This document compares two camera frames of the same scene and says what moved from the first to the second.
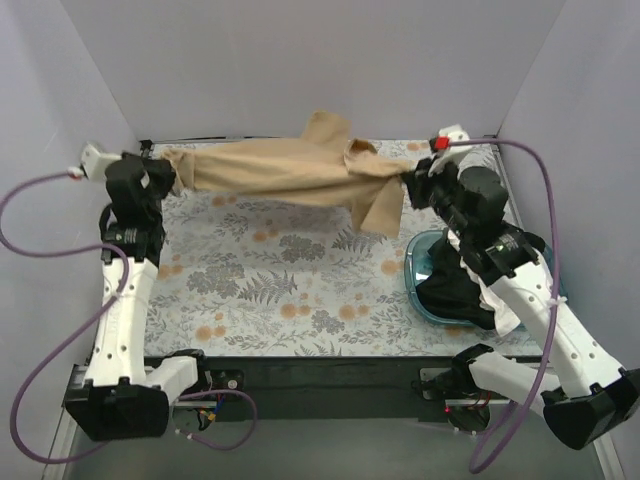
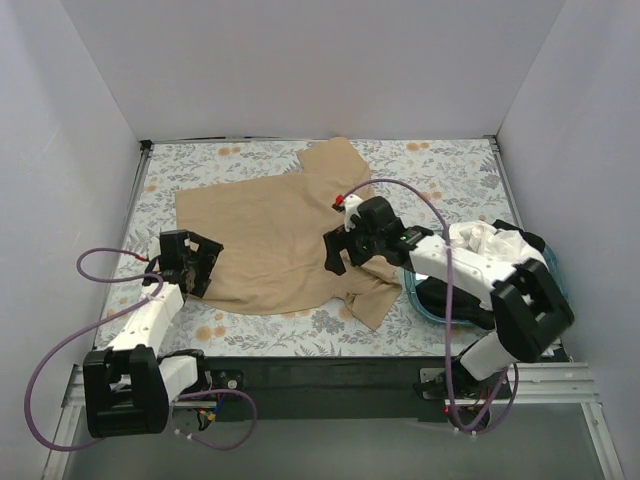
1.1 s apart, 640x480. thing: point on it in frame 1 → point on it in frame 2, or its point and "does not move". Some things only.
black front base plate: [331, 388] does not move
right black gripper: [417, 185] → [347, 246]
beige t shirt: [323, 160] → [273, 232]
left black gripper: [161, 173] → [198, 267]
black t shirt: [450, 293] does not move
